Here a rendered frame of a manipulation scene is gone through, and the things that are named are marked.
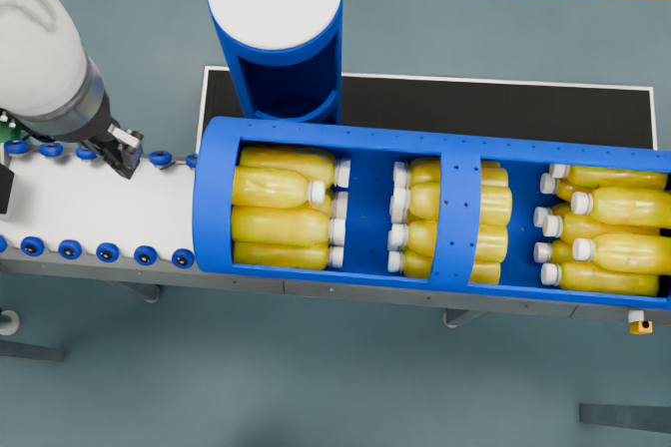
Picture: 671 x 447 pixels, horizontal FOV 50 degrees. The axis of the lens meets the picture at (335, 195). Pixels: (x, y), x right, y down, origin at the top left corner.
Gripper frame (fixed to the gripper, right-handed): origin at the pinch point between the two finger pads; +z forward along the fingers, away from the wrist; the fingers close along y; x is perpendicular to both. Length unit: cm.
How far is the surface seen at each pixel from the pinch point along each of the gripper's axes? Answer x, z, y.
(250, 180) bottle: -11.0, 31.6, -8.1
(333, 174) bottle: -19.5, 38.2, -19.7
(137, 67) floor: -58, 149, 76
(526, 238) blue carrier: -27, 55, -58
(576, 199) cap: -32, 37, -61
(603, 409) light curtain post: -11, 130, -107
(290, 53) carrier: -43, 49, 0
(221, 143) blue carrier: -14.0, 27.7, -1.8
